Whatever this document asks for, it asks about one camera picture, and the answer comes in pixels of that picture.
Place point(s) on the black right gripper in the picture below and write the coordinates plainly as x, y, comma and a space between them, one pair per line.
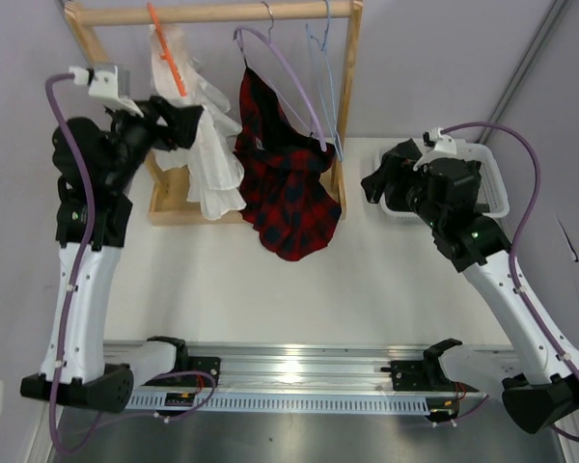
399, 172

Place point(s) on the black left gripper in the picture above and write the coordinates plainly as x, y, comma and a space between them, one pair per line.
183, 123

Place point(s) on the white skirt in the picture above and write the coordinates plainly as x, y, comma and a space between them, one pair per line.
215, 173

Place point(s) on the orange plastic hanger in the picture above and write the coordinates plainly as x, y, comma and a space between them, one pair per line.
166, 54

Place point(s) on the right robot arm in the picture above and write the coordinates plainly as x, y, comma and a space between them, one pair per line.
458, 192

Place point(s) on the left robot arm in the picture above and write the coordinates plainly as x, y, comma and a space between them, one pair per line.
95, 167

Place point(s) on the red plaid skirt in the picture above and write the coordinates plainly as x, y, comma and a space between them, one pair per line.
286, 203

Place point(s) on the purple plastic hanger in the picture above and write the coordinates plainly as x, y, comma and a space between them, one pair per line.
268, 42

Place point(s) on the blue plastic hanger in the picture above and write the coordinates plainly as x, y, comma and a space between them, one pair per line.
318, 53

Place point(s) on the wooden clothes rack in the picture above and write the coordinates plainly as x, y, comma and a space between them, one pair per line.
169, 206

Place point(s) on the white plastic basket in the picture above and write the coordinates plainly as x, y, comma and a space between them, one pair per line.
492, 198

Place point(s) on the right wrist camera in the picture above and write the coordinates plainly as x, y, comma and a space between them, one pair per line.
436, 145

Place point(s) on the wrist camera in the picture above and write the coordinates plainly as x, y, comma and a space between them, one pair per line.
436, 145
106, 81

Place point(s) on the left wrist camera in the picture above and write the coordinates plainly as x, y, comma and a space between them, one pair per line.
106, 81

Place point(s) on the aluminium rail base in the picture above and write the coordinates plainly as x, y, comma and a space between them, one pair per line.
305, 369

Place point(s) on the perforated cable tray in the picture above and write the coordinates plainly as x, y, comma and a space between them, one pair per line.
282, 403

